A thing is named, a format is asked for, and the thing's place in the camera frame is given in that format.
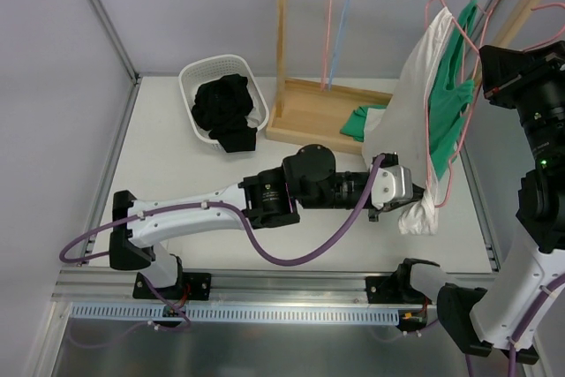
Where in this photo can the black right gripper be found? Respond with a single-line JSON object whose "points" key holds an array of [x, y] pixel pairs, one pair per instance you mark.
{"points": [[504, 81]]}

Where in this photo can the pink hanger with cream top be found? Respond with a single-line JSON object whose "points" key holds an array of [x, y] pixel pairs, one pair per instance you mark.
{"points": [[448, 101]]}

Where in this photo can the cream tank top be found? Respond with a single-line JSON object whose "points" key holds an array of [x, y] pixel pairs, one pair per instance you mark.
{"points": [[403, 128]]}

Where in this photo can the white tank top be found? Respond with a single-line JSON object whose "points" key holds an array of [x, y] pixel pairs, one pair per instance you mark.
{"points": [[254, 119]]}

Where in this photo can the blue wire hanger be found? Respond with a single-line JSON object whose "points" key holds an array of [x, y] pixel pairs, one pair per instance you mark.
{"points": [[339, 42]]}

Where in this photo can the pink wire hanger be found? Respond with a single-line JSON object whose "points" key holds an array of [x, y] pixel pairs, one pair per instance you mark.
{"points": [[326, 44]]}

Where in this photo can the black tank top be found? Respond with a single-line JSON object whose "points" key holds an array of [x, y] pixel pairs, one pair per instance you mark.
{"points": [[221, 108]]}

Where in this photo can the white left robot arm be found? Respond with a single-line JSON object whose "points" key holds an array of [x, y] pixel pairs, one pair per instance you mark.
{"points": [[271, 199]]}

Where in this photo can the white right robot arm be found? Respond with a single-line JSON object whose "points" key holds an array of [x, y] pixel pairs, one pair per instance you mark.
{"points": [[505, 316]]}

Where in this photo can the green tank top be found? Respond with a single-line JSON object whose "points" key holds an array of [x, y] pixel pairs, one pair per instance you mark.
{"points": [[370, 115]]}

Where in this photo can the pink hanger with green top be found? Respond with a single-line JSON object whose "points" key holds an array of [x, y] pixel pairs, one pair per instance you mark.
{"points": [[507, 32]]}

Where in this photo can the wooden clothes rack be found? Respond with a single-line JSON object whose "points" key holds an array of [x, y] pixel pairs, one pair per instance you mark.
{"points": [[305, 114]]}

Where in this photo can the white perforated plastic basket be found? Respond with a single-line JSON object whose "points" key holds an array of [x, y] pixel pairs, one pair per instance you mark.
{"points": [[203, 71]]}

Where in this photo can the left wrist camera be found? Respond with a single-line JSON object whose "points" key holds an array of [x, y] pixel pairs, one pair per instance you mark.
{"points": [[392, 186]]}

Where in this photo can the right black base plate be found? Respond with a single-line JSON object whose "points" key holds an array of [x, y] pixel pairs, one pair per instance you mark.
{"points": [[394, 289]]}

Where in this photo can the aluminium mounting rail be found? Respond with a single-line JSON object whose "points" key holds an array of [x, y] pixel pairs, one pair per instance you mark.
{"points": [[271, 287]]}

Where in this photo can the white slotted cable duct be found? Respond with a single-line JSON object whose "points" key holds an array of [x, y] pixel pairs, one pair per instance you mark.
{"points": [[363, 315]]}

